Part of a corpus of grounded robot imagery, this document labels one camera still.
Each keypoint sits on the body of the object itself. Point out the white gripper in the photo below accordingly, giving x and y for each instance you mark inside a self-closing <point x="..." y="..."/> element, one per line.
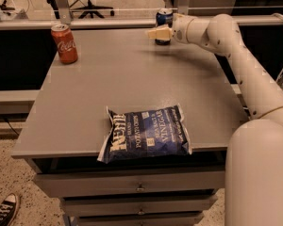
<point x="179" y="31"/>

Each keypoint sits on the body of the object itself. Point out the blue pepsi can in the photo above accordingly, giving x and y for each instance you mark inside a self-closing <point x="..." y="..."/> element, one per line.
<point x="164" y="16"/>

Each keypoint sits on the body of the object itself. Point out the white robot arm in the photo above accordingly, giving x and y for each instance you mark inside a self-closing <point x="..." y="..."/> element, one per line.
<point x="254" y="159"/>

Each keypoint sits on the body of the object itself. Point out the orange coca-cola can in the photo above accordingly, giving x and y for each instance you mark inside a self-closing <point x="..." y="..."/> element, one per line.
<point x="65" y="43"/>

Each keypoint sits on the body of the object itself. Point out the blue kettle chip bag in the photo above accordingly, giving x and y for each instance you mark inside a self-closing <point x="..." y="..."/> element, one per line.
<point x="143" y="134"/>

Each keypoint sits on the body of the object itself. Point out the black office chair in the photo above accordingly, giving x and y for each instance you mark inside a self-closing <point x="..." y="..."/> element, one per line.
<point x="91" y="9"/>

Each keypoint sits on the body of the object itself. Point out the grey drawer cabinet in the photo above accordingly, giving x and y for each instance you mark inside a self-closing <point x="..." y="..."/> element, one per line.
<point x="122" y="70"/>

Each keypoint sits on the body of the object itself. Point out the black canvas sneaker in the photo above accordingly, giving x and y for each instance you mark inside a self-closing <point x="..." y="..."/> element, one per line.
<point x="8" y="209"/>

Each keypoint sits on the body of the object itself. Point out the grey metal railing frame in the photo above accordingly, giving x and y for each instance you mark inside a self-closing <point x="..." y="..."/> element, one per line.
<point x="22" y="15"/>

